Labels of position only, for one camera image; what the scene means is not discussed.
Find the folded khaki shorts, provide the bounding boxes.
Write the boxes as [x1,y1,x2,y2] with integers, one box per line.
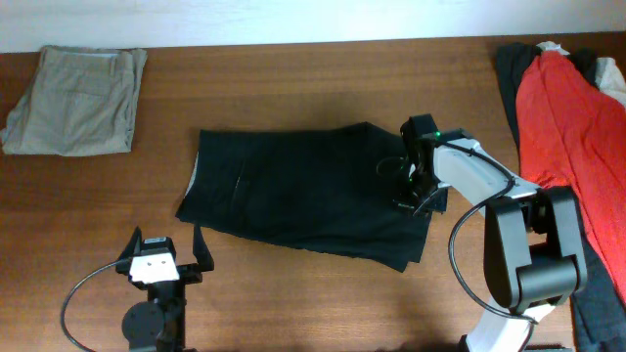
[1,46,148,156]

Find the red garment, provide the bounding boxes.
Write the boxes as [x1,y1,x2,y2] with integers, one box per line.
[515,51,625,295]

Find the dark navy shorts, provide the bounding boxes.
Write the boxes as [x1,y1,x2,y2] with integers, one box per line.
[176,122,447,272]

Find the white garment in pile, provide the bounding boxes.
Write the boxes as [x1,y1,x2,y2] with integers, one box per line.
[536,41,625,106]

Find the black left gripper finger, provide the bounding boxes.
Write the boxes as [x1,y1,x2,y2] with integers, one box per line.
[193,224,214,272]
[115,227,142,273]

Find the black garment in pile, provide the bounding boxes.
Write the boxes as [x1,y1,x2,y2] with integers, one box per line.
[495,42,625,352]

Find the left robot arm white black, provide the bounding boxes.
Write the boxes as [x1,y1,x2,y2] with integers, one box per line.
[115,225,214,352]

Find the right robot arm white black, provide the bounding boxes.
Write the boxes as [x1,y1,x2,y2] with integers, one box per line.
[400,114,588,352]

